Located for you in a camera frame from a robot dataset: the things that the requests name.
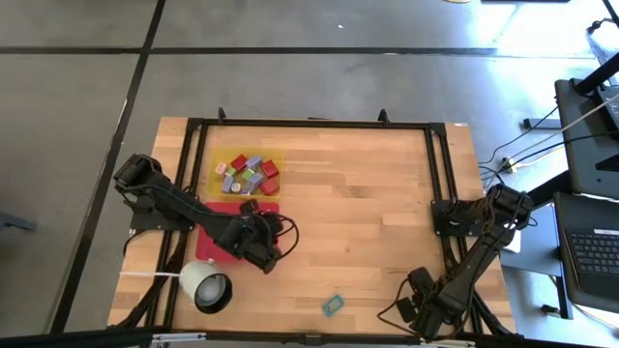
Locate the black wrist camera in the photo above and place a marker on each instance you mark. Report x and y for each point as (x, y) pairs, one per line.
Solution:
(421, 279)
(250, 206)

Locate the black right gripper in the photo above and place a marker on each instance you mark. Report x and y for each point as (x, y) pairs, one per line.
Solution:
(428, 323)

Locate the dark grey desk base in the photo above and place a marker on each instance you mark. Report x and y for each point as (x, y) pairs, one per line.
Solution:
(541, 256)

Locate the white paper sheet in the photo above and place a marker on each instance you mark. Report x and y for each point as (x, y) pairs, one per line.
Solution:
(513, 244)

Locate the grey floor object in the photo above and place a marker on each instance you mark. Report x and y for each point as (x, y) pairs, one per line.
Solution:
(14, 222)

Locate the red translucent bin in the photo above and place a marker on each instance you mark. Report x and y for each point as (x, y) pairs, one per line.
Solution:
(205, 249)

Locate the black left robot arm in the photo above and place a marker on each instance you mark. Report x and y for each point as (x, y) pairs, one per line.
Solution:
(193, 212)

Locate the dark laptop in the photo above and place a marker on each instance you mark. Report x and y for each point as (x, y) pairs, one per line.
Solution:
(595, 256)

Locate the black aluminium table frame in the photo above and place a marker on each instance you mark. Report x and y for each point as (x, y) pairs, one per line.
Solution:
(338, 124)

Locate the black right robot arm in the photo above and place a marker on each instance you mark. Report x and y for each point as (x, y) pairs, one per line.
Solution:
(476, 261)

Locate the teal white charger block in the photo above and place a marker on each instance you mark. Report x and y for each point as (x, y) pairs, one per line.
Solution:
(236, 187)

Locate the yellow translucent bin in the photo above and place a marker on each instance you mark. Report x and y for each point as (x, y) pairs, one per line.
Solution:
(275, 152)

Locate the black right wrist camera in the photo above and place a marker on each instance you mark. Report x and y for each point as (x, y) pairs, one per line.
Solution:
(421, 279)

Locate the black rig crossbar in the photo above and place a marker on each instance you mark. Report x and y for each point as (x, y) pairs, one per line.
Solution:
(72, 339)

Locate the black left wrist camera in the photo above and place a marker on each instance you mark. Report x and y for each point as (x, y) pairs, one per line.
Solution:
(250, 206)

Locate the black desk device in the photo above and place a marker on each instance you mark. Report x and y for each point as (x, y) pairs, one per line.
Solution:
(610, 113)

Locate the black diagonal desk bar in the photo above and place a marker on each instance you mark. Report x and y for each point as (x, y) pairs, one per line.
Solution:
(597, 75)

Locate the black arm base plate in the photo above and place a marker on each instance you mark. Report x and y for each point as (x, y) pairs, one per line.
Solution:
(145, 223)
(442, 227)

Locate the white spotlight lamp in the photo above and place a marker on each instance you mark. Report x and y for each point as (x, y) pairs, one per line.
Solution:
(196, 278)

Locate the yellow power plug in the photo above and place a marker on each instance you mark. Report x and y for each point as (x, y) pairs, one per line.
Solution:
(510, 165)

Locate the grey standing desk top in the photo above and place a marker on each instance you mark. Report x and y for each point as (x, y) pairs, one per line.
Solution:
(585, 145)

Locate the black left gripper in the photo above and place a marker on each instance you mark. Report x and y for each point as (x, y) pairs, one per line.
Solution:
(268, 234)

